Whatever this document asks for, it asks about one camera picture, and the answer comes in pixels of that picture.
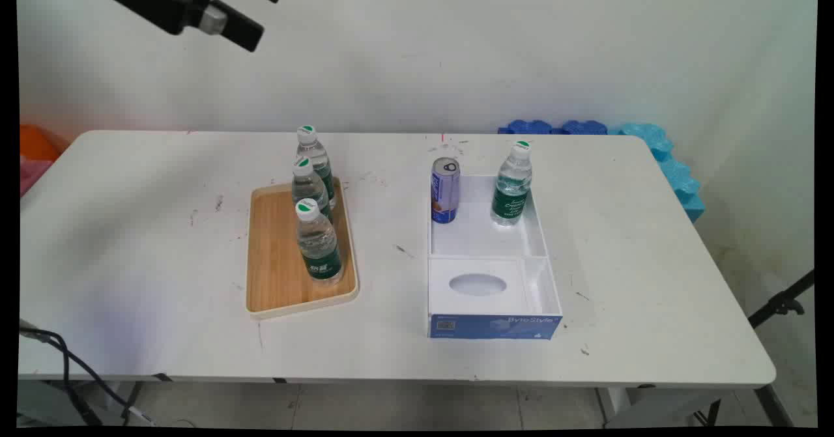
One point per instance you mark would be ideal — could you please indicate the green label water bottle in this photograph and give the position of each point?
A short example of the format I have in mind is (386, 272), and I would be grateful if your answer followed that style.
(315, 157)
(512, 189)
(318, 245)
(309, 189)

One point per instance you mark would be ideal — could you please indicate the orange plastic object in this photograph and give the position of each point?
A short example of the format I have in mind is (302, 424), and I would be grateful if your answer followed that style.
(39, 142)

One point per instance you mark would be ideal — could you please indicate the wooden tray cream rim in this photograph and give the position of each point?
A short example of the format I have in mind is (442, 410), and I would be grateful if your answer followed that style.
(277, 261)

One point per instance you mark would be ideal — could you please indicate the blue drink can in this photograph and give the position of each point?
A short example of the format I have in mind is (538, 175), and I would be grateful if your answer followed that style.
(445, 191)

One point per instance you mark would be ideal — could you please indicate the pink plastic object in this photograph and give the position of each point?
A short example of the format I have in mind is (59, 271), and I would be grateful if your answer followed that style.
(32, 171)

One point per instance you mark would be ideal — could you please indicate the white organizer box blue front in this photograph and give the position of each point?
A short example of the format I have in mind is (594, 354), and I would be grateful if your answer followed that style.
(490, 261)

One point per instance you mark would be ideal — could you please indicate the light blue foam mat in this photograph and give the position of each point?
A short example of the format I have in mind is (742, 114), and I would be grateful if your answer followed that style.
(674, 167)

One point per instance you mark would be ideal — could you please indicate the black tripod stand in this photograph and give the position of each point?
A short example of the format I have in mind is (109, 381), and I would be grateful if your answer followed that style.
(782, 303)

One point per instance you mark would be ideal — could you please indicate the grey table leg frame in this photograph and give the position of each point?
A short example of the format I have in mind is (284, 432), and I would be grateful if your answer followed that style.
(658, 408)

